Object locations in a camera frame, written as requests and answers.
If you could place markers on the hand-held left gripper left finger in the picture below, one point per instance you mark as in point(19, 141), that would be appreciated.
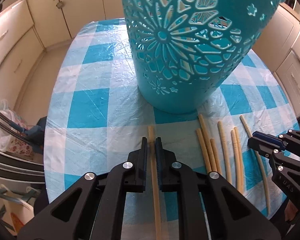
point(146, 160)

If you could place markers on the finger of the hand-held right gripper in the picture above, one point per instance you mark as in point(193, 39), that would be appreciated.
point(265, 138)
point(258, 146)

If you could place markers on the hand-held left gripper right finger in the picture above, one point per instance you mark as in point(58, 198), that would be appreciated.
point(158, 160)

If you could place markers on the long bamboo chopstick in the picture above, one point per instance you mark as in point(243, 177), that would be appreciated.
point(157, 217)
point(245, 125)

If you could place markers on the bunch of beige chopsticks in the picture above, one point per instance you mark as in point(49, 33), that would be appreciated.
point(238, 167)

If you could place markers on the teal cut-out plastic basket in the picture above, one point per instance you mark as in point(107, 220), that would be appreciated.
point(180, 92)

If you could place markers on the cream panelled cabinet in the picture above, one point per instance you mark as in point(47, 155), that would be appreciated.
point(290, 67)

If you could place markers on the blue white checkered tablecloth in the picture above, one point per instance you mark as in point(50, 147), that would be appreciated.
point(90, 80)

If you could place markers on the white plastic chair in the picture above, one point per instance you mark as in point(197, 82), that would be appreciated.
point(22, 202)

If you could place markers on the orange patterned board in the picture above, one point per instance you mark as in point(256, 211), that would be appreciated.
point(16, 220)

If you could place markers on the floral plastic bag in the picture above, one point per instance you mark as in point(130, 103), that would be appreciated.
point(5, 135)

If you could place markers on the cream drawer cabinet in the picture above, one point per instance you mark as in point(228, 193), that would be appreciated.
point(15, 55)

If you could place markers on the cream cabinet with doors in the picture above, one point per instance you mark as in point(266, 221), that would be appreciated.
point(77, 5)

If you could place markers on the small hanging metal cup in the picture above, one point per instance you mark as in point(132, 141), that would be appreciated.
point(59, 4)

